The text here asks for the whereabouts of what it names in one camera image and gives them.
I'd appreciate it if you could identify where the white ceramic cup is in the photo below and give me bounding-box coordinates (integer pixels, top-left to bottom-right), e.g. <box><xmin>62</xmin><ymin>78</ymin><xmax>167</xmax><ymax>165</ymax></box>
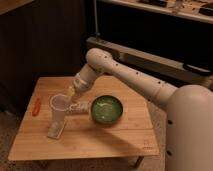
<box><xmin>49</xmin><ymin>94</ymin><xmax>70</xmax><ymax>122</ymax></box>

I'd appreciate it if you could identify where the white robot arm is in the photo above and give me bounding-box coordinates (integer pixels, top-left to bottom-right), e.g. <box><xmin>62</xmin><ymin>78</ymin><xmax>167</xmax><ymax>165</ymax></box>
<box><xmin>68</xmin><ymin>48</ymin><xmax>213</xmax><ymax>171</ymax></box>

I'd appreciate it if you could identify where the green ceramic bowl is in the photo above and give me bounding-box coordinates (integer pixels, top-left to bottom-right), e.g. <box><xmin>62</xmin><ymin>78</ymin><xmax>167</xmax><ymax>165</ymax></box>
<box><xmin>90</xmin><ymin>95</ymin><xmax>123</xmax><ymax>124</ymax></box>

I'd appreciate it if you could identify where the wooden table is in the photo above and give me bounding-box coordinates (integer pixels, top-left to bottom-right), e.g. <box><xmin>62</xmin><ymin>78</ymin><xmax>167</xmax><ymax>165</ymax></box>
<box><xmin>8</xmin><ymin>76</ymin><xmax>159</xmax><ymax>161</ymax></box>

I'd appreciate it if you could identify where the dark wooden cabinet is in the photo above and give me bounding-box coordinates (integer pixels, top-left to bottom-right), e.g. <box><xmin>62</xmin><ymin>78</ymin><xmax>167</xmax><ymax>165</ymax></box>
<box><xmin>0</xmin><ymin>0</ymin><xmax>85</xmax><ymax>114</ymax></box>

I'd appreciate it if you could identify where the vertical metal pole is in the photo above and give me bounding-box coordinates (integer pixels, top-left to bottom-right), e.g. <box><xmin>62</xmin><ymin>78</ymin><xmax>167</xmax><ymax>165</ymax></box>
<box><xmin>93</xmin><ymin>0</ymin><xmax>100</xmax><ymax>41</ymax></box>

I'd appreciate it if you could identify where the grey metal beam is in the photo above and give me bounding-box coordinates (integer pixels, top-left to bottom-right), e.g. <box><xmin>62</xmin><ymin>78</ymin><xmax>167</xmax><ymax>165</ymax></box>
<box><xmin>86</xmin><ymin>37</ymin><xmax>213</xmax><ymax>90</ymax></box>

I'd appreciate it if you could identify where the white background shelf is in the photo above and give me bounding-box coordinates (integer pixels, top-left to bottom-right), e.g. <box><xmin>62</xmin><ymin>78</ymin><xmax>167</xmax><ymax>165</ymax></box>
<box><xmin>101</xmin><ymin>0</ymin><xmax>213</xmax><ymax>24</ymax></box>

